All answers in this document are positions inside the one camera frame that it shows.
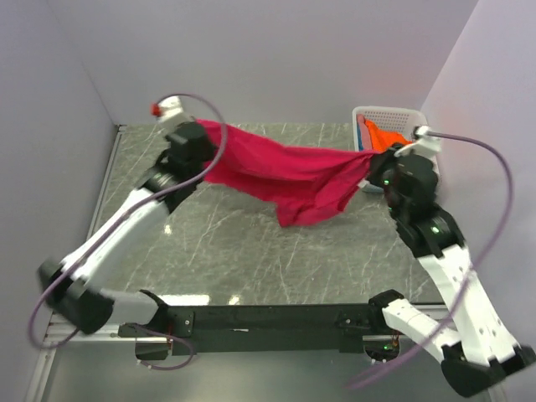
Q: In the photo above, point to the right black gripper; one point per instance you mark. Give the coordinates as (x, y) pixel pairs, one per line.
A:
(379, 161)

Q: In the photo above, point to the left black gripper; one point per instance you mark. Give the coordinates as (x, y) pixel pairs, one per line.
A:
(210, 148)

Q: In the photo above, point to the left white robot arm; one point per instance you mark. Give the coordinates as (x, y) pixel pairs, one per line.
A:
(75, 287)

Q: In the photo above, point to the black base beam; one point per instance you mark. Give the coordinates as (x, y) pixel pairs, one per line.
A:
(216, 329)

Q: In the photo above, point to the magenta t shirt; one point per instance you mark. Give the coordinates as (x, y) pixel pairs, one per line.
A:
(307, 185)

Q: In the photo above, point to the pink folded t shirt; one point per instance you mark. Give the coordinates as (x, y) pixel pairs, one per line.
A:
(365, 134)

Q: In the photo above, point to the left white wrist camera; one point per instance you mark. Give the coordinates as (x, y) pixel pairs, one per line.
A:
(169, 112)

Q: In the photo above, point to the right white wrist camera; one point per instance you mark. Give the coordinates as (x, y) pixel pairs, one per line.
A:
(424, 144)

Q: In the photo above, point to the blue folded t shirt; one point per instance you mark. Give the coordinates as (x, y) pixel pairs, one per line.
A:
(359, 139)

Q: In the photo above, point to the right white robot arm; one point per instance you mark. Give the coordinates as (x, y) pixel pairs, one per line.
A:
(478, 352)

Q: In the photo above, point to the orange t shirt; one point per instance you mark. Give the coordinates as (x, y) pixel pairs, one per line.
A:
(382, 140)

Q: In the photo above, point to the white plastic basket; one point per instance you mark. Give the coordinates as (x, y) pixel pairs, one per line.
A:
(400, 120)

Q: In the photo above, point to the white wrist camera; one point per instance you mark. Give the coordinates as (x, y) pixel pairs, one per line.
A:
(169, 112)
(424, 144)

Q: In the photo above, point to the aluminium frame rail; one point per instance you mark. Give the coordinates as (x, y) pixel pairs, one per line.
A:
(63, 335)

